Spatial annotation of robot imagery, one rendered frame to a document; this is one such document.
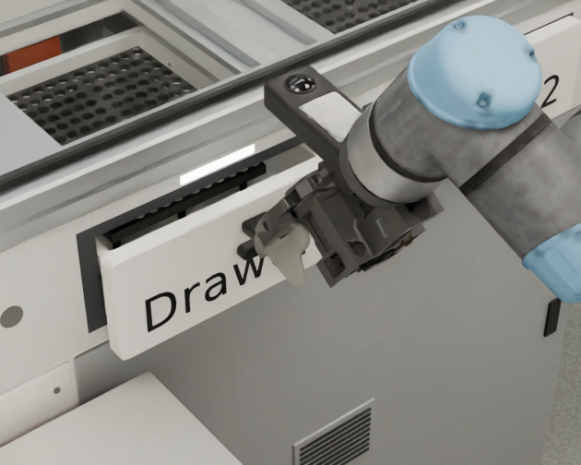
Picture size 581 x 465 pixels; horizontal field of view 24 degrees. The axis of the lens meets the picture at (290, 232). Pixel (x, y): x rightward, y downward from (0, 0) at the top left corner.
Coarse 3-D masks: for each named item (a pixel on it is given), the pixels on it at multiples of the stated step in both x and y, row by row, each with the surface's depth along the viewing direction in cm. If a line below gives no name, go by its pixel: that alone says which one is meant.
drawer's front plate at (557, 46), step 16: (544, 32) 138; (560, 32) 139; (576, 32) 141; (544, 48) 138; (560, 48) 140; (576, 48) 142; (544, 64) 140; (560, 64) 142; (576, 64) 144; (544, 80) 141; (560, 80) 143; (544, 96) 143; (560, 96) 145; (544, 112) 144; (560, 112) 146
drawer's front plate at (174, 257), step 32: (320, 160) 121; (256, 192) 117; (192, 224) 114; (224, 224) 116; (128, 256) 110; (160, 256) 112; (192, 256) 115; (224, 256) 118; (256, 256) 120; (320, 256) 126; (128, 288) 112; (160, 288) 114; (256, 288) 123; (128, 320) 114; (160, 320) 117; (192, 320) 119; (128, 352) 116
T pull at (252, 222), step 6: (258, 216) 117; (246, 222) 116; (252, 222) 116; (246, 228) 116; (252, 228) 116; (246, 234) 117; (252, 234) 116; (252, 240) 114; (240, 246) 114; (246, 246) 114; (252, 246) 114; (240, 252) 114; (246, 252) 114; (252, 252) 114; (246, 258) 114
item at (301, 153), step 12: (276, 156) 133; (288, 156) 131; (300, 156) 129; (312, 156) 128; (276, 168) 134; (288, 168) 132; (252, 180) 134; (264, 180) 134; (228, 192) 132; (204, 204) 131; (156, 228) 128; (96, 240) 117; (108, 240) 127; (132, 240) 127; (108, 252) 116
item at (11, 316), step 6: (12, 306) 112; (18, 306) 112; (6, 312) 112; (12, 312) 112; (18, 312) 113; (0, 318) 112; (6, 318) 112; (12, 318) 112; (18, 318) 113; (6, 324) 112; (12, 324) 113
